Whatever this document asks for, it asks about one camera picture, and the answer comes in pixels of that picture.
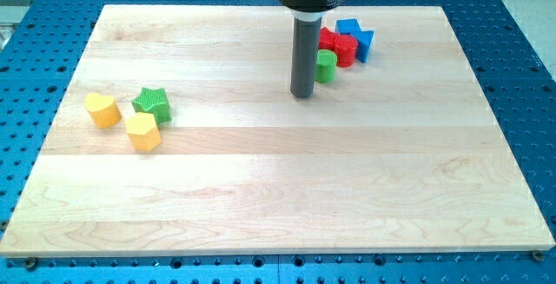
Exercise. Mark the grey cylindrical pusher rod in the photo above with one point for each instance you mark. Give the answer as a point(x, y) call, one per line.
point(304, 57)

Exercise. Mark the green cylinder block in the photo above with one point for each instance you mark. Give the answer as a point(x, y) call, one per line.
point(326, 65)

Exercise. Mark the red angular block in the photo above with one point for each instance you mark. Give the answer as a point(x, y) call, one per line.
point(327, 39)

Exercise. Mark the blue cube block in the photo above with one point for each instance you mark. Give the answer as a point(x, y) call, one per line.
point(347, 26)

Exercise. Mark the red cylinder block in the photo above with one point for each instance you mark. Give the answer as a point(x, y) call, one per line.
point(345, 47)

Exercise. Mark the blue triangle block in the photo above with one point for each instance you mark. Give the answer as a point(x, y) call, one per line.
point(365, 42)

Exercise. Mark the wooden board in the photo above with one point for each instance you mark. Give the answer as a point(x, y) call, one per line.
point(401, 154)

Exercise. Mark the green star block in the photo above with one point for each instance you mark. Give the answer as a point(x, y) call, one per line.
point(155, 102)

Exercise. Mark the yellow hexagon block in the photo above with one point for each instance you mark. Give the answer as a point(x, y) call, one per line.
point(143, 131)

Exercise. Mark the yellow heart block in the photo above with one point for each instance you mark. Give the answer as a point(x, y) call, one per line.
point(103, 110)

